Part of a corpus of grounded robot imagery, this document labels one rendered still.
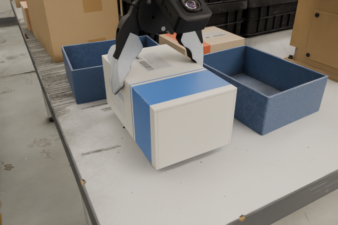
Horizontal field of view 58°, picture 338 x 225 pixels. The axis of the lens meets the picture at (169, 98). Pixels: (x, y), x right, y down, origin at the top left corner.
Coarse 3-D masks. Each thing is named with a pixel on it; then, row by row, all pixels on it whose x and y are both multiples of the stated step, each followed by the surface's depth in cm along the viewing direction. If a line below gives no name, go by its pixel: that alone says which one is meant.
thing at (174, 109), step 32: (160, 64) 46; (192, 64) 46; (128, 96) 42; (160, 96) 37; (192, 96) 37; (224, 96) 39; (128, 128) 46; (160, 128) 36; (192, 128) 39; (224, 128) 42; (160, 160) 38
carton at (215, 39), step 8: (208, 32) 74; (216, 32) 74; (224, 32) 74; (160, 40) 72; (168, 40) 68; (176, 40) 68; (208, 40) 68; (216, 40) 68; (224, 40) 68; (232, 40) 68; (240, 40) 69; (176, 48) 66; (184, 48) 63; (208, 48) 65; (216, 48) 66; (224, 48) 68
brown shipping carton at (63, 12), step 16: (32, 0) 82; (48, 0) 69; (64, 0) 71; (80, 0) 73; (96, 0) 75; (112, 0) 77; (32, 16) 90; (48, 16) 70; (64, 16) 72; (80, 16) 74; (96, 16) 76; (112, 16) 78; (48, 32) 73; (64, 32) 74; (80, 32) 76; (96, 32) 78; (112, 32) 80; (48, 48) 79
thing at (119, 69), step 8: (128, 40) 40; (136, 40) 40; (112, 48) 44; (128, 48) 40; (136, 48) 41; (112, 56) 44; (120, 56) 40; (128, 56) 41; (136, 56) 41; (112, 64) 41; (120, 64) 41; (128, 64) 41; (112, 72) 41; (120, 72) 41; (128, 72) 42; (112, 80) 42; (120, 80) 42; (112, 88) 43; (120, 88) 43
